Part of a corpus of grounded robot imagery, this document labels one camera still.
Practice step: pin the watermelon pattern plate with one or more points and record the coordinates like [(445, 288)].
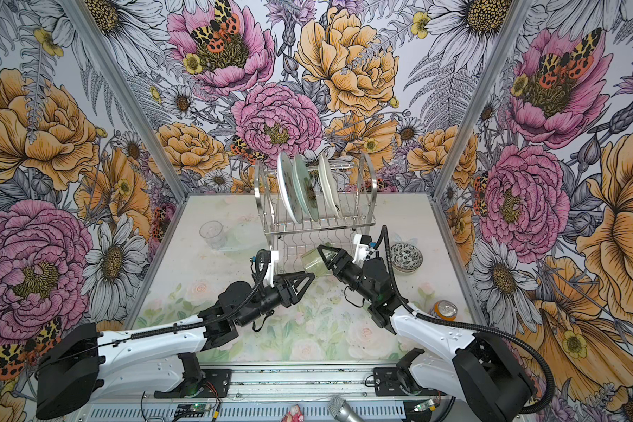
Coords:
[(287, 188)]

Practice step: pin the green circuit board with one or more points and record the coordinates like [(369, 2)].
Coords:
[(195, 410)]

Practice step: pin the mint green plate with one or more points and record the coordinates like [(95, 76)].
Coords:
[(304, 189)]

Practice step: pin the pink black patterned bowl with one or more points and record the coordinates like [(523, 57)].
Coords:
[(406, 258)]

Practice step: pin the cream white plate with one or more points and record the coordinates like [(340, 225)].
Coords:
[(329, 186)]

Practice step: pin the chrome two-tier dish rack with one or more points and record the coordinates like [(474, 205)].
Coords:
[(357, 188)]

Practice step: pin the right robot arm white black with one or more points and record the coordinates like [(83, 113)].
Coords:
[(467, 364)]

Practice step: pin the clear glass plate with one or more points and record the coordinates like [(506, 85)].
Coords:
[(244, 236)]

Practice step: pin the small red pink figure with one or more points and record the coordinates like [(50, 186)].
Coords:
[(294, 414)]

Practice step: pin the silver microphone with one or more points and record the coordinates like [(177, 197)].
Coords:
[(341, 411)]

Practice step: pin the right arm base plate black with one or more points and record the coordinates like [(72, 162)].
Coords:
[(394, 382)]

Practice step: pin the aluminium frame rail front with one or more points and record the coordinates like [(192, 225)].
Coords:
[(249, 382)]

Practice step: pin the green tinted glass cup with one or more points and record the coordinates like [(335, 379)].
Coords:
[(313, 262)]

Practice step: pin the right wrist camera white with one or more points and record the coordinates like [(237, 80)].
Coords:
[(362, 248)]

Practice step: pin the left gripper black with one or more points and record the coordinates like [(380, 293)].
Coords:
[(291, 294)]

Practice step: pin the clear glass cup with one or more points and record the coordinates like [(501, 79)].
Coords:
[(214, 234)]

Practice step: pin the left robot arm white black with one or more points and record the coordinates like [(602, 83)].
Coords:
[(89, 364)]

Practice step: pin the orange capped small jar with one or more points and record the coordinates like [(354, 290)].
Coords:
[(445, 310)]

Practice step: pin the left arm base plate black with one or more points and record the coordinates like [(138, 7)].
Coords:
[(210, 383)]

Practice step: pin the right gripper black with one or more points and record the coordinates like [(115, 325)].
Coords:
[(342, 257)]

